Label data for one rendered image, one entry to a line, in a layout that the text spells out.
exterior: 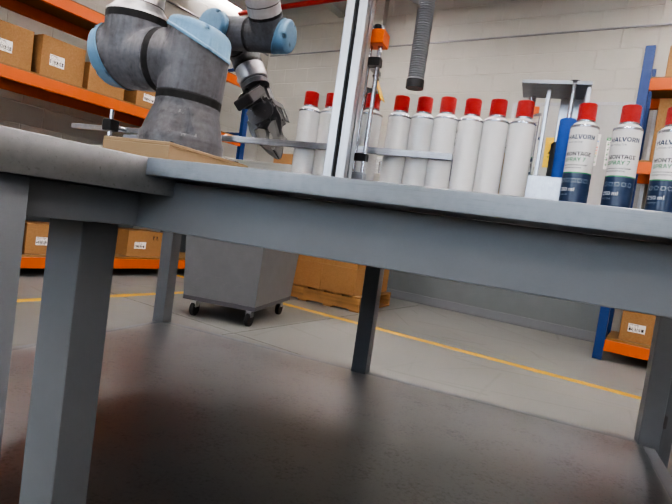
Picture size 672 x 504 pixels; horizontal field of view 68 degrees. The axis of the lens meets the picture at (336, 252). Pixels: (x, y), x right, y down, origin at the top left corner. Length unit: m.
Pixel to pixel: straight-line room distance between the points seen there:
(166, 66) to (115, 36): 0.12
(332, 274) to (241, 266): 1.47
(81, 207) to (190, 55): 0.42
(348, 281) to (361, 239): 4.12
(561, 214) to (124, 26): 0.83
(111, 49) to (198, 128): 0.23
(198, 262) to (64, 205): 2.97
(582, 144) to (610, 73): 4.66
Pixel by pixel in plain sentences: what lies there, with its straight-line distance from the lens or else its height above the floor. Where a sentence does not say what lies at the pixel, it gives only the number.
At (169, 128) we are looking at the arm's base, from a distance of 0.92.
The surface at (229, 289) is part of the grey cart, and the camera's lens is 3.48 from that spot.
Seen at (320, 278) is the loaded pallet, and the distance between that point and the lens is 4.76.
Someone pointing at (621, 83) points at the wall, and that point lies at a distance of 5.70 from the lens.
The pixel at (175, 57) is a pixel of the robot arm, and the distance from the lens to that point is 0.96.
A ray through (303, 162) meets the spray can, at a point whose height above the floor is 0.92.
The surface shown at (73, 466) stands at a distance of 0.82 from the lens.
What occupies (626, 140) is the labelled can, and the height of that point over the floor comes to 1.01.
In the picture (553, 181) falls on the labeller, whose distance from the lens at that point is 1.13.
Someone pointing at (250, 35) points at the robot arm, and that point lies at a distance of 1.24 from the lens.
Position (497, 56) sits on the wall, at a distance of 6.04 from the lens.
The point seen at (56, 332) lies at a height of 0.60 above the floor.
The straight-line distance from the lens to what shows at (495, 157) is 1.09.
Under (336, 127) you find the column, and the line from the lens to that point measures 1.02.
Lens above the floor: 0.79
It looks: 3 degrees down
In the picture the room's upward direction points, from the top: 8 degrees clockwise
